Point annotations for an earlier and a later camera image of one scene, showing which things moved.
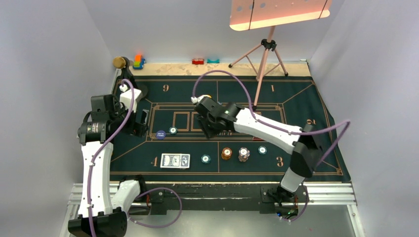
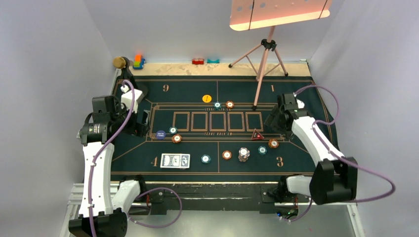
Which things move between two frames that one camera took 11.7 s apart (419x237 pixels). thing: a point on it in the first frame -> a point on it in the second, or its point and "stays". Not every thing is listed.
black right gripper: [208, 133] -> [275, 112]
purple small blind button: [160, 135] stays
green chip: [173, 130] stays
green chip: [262, 149] stays
